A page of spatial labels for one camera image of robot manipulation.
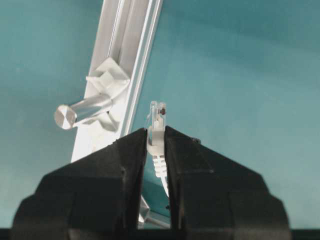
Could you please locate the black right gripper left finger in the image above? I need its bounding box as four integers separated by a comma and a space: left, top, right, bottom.
10, 128, 147, 240

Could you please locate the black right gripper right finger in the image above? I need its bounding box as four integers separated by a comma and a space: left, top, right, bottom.
164, 126, 292, 240

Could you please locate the white ethernet cable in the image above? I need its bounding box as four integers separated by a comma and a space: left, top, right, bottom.
145, 100, 170, 198

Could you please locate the single aluminium pin on frame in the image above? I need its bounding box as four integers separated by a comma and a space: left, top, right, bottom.
54, 94, 113, 130

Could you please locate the aluminium extrusion frame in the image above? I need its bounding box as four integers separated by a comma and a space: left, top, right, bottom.
71, 0, 170, 228

